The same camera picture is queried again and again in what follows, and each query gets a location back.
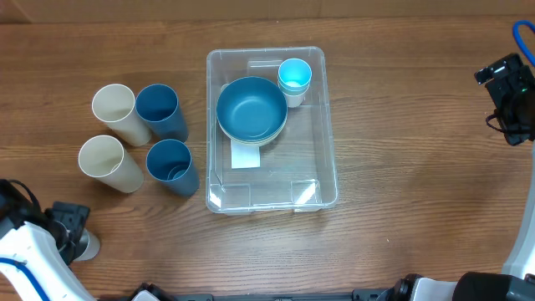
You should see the grey small cup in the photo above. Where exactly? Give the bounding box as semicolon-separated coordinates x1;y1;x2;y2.
74;229;100;262

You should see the cream tall cup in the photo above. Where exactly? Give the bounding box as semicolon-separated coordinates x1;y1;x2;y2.
91;84;151;146
78;135;144;193

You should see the dark blue tall cup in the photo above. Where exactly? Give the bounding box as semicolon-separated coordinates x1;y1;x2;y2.
135;84;189;142
145;139;200;197

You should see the light blue small cup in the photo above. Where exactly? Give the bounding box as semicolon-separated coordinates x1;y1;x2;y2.
278;58;313;91

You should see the dark blue bowl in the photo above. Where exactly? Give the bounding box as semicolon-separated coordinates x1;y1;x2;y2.
216;76;288;125

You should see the pink small cup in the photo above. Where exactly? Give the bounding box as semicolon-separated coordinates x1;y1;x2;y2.
284;92;306;108

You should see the mint green small cup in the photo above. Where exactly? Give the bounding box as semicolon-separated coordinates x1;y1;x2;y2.
278;84;309;95

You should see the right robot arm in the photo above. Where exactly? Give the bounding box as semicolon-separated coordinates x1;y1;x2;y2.
378;65;534;301

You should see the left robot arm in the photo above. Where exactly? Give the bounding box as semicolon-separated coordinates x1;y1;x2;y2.
1;179;98;300

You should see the white label in container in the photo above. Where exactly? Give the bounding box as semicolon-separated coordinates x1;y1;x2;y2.
231;140;261;169

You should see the clear plastic storage container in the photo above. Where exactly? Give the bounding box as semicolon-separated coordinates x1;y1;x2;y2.
206;46;339;215

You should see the right blue cable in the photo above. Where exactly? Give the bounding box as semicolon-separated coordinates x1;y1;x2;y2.
512;18;535;67

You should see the blue cable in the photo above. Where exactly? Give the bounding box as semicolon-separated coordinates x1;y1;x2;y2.
0;257;51;301
512;18;535;67

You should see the left blue cable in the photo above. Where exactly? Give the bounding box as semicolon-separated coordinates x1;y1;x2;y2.
0;257;51;301

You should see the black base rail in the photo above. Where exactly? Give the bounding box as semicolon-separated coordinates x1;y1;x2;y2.
122;283;394;301

